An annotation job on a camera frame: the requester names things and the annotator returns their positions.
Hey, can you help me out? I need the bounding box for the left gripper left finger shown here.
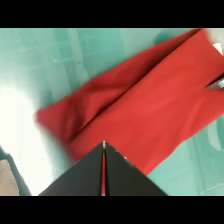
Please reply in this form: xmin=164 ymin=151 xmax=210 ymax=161
xmin=38 ymin=141 xmax=105 ymax=197

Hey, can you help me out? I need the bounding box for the red T-shirt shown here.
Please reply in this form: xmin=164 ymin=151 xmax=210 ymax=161
xmin=34 ymin=28 xmax=224 ymax=197

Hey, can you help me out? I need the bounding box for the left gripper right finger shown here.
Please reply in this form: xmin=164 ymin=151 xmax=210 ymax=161
xmin=104 ymin=141 xmax=168 ymax=197

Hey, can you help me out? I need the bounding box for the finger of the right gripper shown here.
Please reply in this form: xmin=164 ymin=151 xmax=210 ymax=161
xmin=206 ymin=75 xmax=224 ymax=91

